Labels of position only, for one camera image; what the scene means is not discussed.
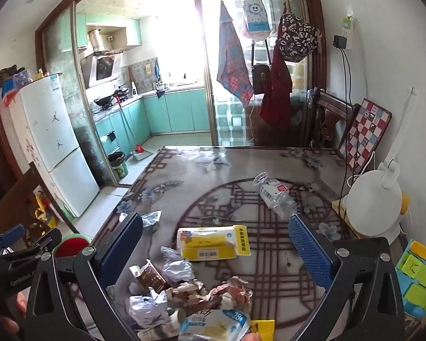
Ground red green-rimmed waste bin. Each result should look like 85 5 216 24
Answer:
54 234 93 258

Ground pink brown wrapper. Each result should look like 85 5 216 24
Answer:
202 276 253 315
167 280 208 309

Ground brown shoulder bag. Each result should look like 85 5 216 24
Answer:
251 39 271 95

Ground yellow white tissue packet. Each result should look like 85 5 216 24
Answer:
177 224 252 261

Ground colourful plastic toy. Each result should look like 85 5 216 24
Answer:
394 240 426 324

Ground steel range hood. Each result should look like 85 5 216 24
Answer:
81 28 126 89

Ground blue red plastic bag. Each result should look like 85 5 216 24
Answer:
1 78 22 108

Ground carved wooden chair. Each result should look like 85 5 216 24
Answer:
0 161 79 249

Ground dark kitchen waste bin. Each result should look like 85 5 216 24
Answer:
107 151 129 180

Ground brown snack wrapper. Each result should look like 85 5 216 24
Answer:
130 259 171 294

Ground clear plastic bottle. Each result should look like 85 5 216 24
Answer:
253 171 299 221

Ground frosted sliding glass door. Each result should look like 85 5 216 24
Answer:
43 2 104 189

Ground dark wooden chair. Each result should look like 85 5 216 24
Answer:
307 87 361 150

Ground white fridge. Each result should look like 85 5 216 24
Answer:
9 74 101 218

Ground blue smiley tissue box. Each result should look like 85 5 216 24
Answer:
242 0 273 33

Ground small white crumpled tissue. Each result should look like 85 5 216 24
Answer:
198 151 231 173

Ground black wok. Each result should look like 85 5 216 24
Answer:
93 94 115 108

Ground red garment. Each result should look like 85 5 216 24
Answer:
259 43 293 128

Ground clear crumpled plastic wrap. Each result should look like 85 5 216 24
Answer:
140 211 163 233

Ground red checkered box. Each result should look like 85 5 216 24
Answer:
337 99 393 174

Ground black white patterned bag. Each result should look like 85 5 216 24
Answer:
275 13 323 63

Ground plaid hanging cloth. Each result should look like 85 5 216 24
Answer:
216 1 254 107

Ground black cable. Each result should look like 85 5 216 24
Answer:
340 47 356 180

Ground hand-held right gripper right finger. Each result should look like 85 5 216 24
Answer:
289 214 405 341

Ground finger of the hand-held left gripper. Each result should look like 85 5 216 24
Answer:
0 224 25 256
7 228 62 261

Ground white desk fan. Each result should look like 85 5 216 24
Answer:
343 153 405 246

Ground red handled mop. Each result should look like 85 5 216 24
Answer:
115 96 145 153

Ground turquoise wall cabinets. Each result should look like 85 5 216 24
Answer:
62 12 143 52

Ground yellow toy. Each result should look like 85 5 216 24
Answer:
35 191 57 228

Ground white paper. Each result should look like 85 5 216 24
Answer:
161 246 196 285
128 288 169 327

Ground blue white snack packet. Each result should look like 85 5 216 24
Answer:
177 309 251 341

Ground turquoise base cabinets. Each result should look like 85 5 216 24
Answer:
96 89 211 157

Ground yellow card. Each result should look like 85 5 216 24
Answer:
250 320 275 341

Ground dark cloth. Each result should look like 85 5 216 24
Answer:
0 65 27 83

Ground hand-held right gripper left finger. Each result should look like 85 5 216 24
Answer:
25 212 144 341

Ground person's left hand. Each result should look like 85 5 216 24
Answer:
2 290 28 335

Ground white wall power strip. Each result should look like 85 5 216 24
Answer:
342 16 358 50

